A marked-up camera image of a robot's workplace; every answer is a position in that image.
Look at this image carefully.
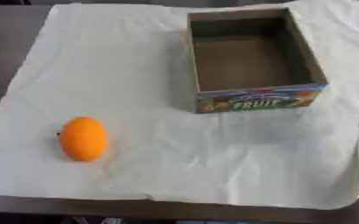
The orange oval toy fruit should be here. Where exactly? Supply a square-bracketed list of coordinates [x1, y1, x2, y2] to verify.
[55, 115, 109, 163]

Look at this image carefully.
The open cardboard box printed front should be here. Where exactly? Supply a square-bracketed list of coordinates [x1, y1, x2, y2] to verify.
[184, 7, 330, 115]

